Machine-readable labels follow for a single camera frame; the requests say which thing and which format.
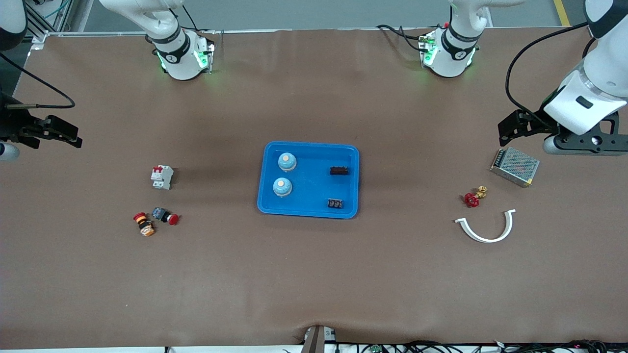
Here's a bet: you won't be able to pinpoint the brown table mat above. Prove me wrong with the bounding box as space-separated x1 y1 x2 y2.
0 27 628 350

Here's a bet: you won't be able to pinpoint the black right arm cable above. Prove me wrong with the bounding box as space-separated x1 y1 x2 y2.
0 51 76 109

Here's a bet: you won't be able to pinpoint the black base cable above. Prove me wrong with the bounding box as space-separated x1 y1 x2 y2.
376 24 428 52

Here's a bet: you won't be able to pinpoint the black cable bundle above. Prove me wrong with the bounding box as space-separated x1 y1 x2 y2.
282 340 628 353

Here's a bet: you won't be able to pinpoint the white circuit breaker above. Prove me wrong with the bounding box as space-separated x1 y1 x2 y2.
151 165 174 190

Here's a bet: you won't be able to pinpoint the red handle brass valve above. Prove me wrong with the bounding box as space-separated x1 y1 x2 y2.
464 186 488 208

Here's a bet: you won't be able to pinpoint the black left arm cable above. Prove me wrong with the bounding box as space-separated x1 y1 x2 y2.
505 22 589 129

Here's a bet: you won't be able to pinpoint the red emergency stop button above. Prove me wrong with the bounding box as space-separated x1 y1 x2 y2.
152 207 180 226

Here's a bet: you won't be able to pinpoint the aluminium frame post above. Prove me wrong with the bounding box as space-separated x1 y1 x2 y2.
22 0 74 50

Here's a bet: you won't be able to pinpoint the blue plastic tray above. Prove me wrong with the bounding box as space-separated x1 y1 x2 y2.
257 141 360 220

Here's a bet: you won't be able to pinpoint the white curved plastic clamp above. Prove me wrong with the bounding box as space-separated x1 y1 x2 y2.
454 209 517 244

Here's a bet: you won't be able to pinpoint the metal mesh power supply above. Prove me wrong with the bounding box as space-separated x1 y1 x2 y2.
490 147 540 188

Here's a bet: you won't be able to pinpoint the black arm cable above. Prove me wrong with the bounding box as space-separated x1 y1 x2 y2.
0 51 76 109
505 22 589 129

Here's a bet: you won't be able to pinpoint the grey camera stand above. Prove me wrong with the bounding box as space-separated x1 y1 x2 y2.
300 325 337 353

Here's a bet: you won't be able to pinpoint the orange red push button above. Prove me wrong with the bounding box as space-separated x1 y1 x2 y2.
133 212 156 237

